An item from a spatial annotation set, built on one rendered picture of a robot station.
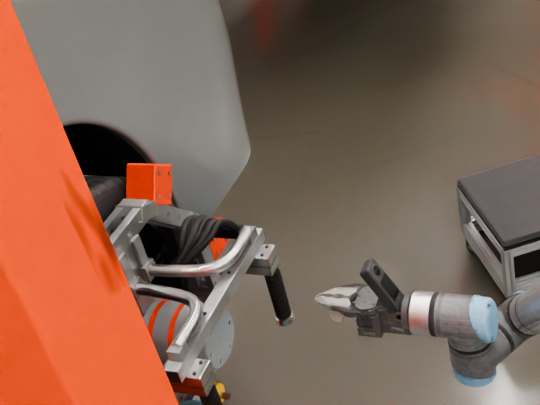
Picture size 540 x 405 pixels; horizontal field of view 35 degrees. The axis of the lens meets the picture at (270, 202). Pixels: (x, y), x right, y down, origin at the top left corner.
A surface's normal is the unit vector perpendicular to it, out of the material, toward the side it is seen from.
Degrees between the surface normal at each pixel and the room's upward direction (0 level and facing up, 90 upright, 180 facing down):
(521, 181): 0
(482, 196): 0
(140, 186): 55
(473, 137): 0
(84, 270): 90
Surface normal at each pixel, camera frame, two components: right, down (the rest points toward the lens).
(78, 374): 0.91, 0.04
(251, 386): -0.22, -0.80
